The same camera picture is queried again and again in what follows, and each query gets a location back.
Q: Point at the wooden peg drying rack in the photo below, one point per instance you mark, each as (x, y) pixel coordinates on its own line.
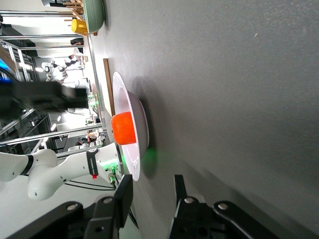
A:
(73, 8)

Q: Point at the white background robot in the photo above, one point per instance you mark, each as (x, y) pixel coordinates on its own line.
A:
(56, 72)

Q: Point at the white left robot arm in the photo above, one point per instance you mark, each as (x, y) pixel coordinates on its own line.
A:
(49, 171)

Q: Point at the white round plate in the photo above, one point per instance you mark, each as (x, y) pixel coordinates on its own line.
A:
(135, 117)

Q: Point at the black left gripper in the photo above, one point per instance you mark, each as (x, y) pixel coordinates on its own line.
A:
(32, 99)

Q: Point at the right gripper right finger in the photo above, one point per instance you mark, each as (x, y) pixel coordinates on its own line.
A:
(189, 214)

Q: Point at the aluminium frame structure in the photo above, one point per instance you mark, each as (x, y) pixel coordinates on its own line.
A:
(37, 139)

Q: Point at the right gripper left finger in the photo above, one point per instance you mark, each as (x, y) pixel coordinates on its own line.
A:
(123, 199)

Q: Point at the wooden cutting board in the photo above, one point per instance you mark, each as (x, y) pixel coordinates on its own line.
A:
(109, 87)

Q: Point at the light green bowl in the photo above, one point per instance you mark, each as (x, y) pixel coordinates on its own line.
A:
(94, 15)

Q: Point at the orange fruit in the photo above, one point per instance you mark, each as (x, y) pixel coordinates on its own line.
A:
(123, 128)

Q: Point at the yellow cup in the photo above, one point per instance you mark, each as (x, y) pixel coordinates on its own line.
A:
(79, 27)

